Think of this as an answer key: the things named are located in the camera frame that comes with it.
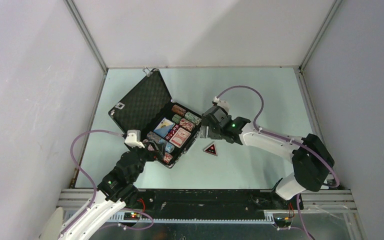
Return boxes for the red playing card deck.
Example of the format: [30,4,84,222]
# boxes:
[169,128,191,148]

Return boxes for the red dice in case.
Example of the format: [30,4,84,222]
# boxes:
[165,124,180,141]

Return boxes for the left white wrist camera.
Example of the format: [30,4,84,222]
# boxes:
[124,129,145,149]

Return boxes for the black triangular all-in button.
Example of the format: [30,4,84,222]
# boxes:
[203,141,218,157]

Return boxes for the light blue chip stack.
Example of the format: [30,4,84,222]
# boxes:
[159,139,175,153]

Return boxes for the green white chip stack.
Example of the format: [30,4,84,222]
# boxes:
[184,111,202,126]

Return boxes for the red white chip stack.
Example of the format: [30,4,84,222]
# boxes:
[179,118,195,132]

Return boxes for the green chip stack in case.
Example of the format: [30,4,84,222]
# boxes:
[171,114,183,124]

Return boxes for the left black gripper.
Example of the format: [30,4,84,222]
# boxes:
[127,138,166,182]

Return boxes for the purple chip stack in case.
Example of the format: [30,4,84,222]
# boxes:
[146,131,161,143]

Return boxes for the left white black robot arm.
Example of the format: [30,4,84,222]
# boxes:
[58,142,165,240]

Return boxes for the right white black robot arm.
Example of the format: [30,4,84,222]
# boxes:
[201,105,335,209]

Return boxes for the blue playing card deck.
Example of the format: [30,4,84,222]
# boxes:
[153,117,175,138]

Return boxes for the black aluminium poker case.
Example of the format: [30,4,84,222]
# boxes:
[108,68,202,169]

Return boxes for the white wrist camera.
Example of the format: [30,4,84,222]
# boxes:
[124,129,145,149]
[212,96,230,114]

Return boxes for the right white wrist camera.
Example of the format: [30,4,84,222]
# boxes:
[212,96,230,114]

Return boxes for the brown chip stack in case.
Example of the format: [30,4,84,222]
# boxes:
[171,104,187,117]

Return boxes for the red chip stack in case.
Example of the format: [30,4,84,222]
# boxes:
[162,152,173,165]

